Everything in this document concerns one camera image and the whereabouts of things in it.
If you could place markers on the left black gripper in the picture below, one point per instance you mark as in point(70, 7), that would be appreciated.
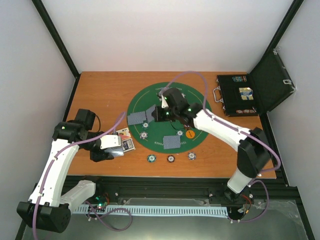
point(100, 156)

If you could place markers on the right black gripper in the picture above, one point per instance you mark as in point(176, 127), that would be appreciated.
point(158, 117)

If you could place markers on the grey card box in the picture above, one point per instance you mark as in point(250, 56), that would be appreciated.
point(115, 151)

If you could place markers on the face-down cards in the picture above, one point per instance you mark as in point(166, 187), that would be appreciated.
point(171, 142)
point(136, 118)

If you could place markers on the orange big blind button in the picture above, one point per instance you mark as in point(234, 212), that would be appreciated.
point(190, 134)

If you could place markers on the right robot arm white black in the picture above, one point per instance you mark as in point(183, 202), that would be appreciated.
point(251, 145)

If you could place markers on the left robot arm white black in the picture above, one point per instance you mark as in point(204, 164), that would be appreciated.
point(47, 208)

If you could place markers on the round green poker mat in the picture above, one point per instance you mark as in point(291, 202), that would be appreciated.
point(143, 100)

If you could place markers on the blue playing card deck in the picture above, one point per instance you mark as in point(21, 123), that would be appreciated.
point(128, 145)

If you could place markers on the teal poker chip stack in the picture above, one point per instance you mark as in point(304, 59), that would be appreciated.
point(151, 158)

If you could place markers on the red poker chip stack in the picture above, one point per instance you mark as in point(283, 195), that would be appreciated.
point(170, 158)

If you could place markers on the green controller board with LEDs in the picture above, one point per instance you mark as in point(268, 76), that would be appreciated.
point(103, 200)

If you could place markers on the white poker chip stack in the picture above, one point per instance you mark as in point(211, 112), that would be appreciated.
point(191, 156)

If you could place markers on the red chips in case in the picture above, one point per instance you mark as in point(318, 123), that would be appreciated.
point(246, 111)

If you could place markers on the teal chips in case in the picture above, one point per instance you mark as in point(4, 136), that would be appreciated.
point(239, 79)

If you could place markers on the card deck in case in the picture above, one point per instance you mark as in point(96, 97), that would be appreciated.
point(246, 93)

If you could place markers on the black poker case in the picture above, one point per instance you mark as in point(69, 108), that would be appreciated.
point(269, 80)

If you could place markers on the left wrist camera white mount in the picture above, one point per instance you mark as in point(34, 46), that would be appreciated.
point(110, 141)

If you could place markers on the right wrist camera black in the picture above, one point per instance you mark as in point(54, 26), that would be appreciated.
point(172, 98)

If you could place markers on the light blue cable duct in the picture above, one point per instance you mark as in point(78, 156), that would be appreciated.
point(164, 211)

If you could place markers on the black aluminium frame rail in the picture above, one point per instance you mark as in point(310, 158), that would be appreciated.
point(212, 189)

